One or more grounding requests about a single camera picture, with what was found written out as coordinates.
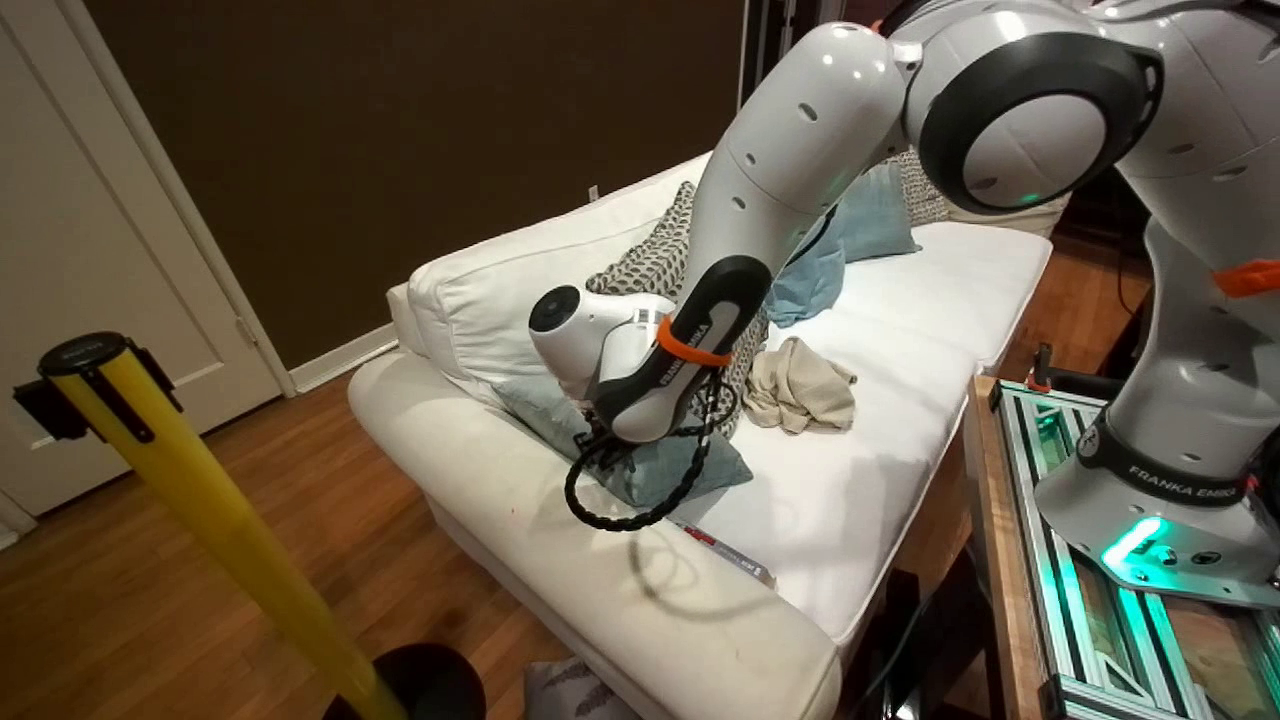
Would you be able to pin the light blue square pillow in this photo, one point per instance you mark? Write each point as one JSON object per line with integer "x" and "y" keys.
{"x": 667, "y": 468}
{"x": 855, "y": 235}

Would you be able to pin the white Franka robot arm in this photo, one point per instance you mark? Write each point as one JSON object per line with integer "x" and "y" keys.
{"x": 812, "y": 146}

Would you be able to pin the leaf patterned grey pillow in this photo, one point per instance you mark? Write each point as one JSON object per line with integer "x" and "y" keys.
{"x": 652, "y": 261}

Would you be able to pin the white sofa back cushion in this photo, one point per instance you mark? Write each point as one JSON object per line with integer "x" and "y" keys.
{"x": 492, "y": 307}

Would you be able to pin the crumpled beige cloth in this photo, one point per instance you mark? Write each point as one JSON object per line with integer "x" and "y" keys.
{"x": 803, "y": 386}

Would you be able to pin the white fabric sofa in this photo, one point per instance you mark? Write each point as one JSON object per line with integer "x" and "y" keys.
{"x": 826, "y": 507}

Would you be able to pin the grey cloth on floor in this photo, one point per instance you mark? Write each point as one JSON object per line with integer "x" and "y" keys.
{"x": 574, "y": 692}

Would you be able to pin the black round stanchion base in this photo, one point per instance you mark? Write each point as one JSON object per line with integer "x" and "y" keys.
{"x": 432, "y": 682}

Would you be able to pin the white panel door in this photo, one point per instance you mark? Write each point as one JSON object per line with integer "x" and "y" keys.
{"x": 95, "y": 255}

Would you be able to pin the yellow stanchion post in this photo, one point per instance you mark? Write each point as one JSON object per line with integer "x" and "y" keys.
{"x": 200, "y": 493}

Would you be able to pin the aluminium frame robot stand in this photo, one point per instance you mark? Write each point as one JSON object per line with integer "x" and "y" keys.
{"x": 1134, "y": 624}

